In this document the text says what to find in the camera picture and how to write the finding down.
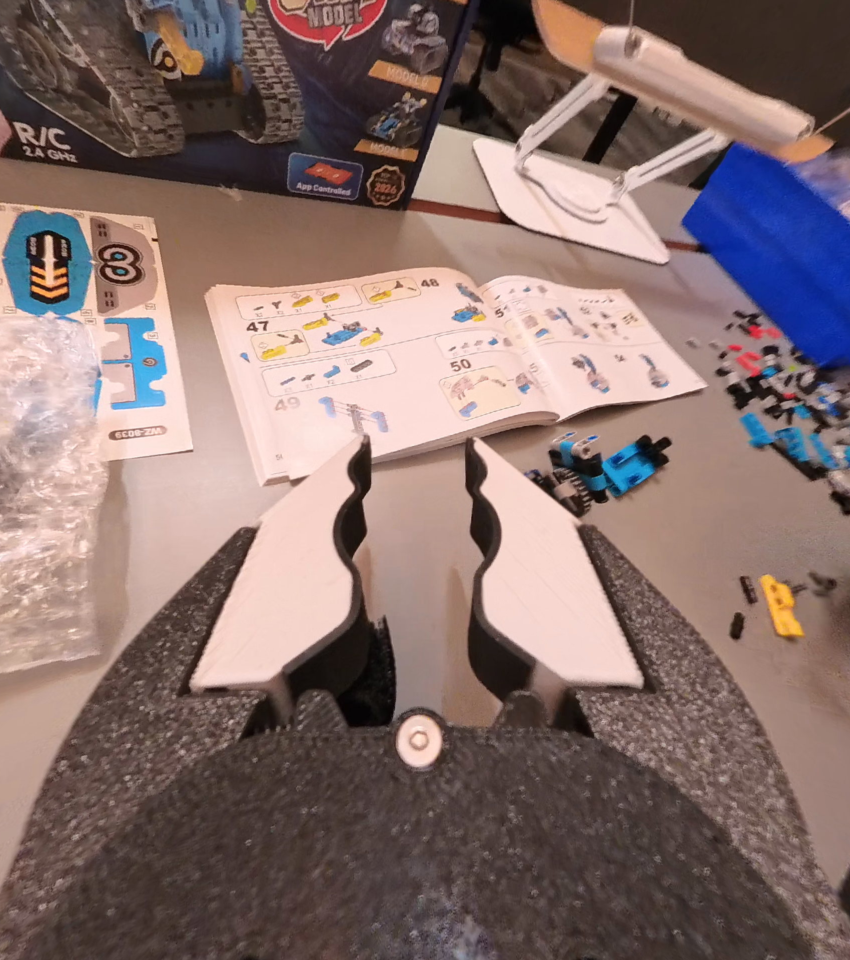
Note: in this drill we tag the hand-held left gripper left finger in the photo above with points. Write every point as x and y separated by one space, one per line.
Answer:
282 600

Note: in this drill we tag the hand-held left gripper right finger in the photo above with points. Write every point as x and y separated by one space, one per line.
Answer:
552 600

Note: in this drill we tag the grey desk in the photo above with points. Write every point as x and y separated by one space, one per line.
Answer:
169 525

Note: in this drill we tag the blue tracked toy assembly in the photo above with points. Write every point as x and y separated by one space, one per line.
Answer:
571 480

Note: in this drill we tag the small black pin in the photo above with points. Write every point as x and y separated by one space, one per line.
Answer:
749 589
737 625

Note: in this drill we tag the yellow building piece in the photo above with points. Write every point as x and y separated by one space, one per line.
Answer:
781 604

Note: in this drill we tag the dark grey connector piece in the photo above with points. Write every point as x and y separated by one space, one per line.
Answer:
821 583

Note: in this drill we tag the open instruction booklet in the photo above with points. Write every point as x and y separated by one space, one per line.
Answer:
395 337

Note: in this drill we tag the clear plastic bag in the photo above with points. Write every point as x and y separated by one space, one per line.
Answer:
12 487

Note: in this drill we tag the pile of small building pieces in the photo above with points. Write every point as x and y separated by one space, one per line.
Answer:
807 420

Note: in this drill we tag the blue robot sticker sheet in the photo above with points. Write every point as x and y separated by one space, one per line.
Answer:
132 247

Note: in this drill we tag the white folding book stand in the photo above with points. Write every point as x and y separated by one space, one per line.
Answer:
575 195

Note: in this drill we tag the blue plastic bin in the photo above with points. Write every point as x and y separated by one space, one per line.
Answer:
785 255

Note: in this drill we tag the toy robot kit box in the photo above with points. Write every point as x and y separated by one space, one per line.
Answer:
207 75

